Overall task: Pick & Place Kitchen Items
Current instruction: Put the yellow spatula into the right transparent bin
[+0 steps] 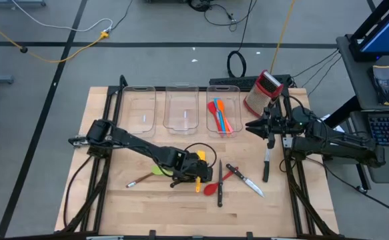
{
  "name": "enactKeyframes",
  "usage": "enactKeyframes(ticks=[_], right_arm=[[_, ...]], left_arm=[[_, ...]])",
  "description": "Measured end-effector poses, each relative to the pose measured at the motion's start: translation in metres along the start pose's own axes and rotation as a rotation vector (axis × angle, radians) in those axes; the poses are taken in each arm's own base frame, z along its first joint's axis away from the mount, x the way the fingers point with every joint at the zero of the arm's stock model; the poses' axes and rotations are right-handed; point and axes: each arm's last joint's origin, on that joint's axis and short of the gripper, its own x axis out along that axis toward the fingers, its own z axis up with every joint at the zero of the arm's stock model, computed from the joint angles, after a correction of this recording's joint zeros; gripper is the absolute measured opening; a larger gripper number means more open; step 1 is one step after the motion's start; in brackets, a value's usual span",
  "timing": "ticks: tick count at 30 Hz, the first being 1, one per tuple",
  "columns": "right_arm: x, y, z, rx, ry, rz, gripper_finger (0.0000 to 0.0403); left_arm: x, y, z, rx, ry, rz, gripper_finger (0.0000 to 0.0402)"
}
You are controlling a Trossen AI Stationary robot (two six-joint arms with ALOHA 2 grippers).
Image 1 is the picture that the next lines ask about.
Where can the blue silicone spatula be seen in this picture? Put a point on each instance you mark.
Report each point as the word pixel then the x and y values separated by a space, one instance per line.
pixel 216 105

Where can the black power strip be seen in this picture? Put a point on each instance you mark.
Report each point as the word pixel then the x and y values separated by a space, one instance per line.
pixel 234 81

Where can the grey metal cart base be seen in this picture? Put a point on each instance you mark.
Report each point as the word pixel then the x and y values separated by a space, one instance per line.
pixel 14 3

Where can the grey side desk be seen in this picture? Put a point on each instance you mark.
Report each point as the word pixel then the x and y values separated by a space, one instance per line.
pixel 357 83

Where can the short black paring knife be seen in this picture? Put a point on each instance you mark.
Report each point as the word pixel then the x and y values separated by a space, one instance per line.
pixel 266 170

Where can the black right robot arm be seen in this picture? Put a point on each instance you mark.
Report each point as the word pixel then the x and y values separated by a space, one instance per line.
pixel 341 146

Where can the long narrow-bladed black knife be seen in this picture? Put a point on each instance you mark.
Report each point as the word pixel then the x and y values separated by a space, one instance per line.
pixel 219 196

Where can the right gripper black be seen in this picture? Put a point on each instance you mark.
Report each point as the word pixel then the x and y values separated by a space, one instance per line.
pixel 281 125

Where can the clear plastic bin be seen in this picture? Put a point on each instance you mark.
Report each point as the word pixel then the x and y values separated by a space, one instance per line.
pixel 137 110
pixel 211 96
pixel 181 110

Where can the pair of grey work gloves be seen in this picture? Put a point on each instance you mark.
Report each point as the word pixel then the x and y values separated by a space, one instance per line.
pixel 382 83

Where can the red silicone spatula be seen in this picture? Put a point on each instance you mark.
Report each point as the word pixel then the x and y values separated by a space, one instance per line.
pixel 211 108

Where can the pink silicone spatula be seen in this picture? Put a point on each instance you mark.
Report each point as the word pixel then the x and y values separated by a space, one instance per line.
pixel 227 130

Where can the orange silicone spatula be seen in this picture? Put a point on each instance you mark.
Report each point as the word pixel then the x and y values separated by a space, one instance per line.
pixel 221 106

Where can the brown wooden spoon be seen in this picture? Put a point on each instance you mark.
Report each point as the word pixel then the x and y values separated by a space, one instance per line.
pixel 140 179

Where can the black aluminium table frame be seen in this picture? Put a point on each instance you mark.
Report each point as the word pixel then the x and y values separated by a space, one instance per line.
pixel 104 186

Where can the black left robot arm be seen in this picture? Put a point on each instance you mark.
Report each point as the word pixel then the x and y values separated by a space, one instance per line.
pixel 130 141

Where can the yellow silicone spatula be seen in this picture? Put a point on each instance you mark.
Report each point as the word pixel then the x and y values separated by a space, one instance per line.
pixel 201 155

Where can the slim black steak knife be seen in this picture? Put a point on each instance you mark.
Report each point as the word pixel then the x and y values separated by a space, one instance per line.
pixel 177 183

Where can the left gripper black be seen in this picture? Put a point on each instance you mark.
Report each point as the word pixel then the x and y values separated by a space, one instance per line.
pixel 194 166

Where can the lime green silicone spoon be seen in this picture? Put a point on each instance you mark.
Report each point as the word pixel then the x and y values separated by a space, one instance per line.
pixel 157 170

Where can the black computer monitor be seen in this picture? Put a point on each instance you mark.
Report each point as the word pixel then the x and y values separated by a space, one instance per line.
pixel 387 33

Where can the red silicone spoon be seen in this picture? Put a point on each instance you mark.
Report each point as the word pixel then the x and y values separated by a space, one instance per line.
pixel 210 190

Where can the white paper sheet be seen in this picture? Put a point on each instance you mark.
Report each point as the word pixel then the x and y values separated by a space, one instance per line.
pixel 329 117

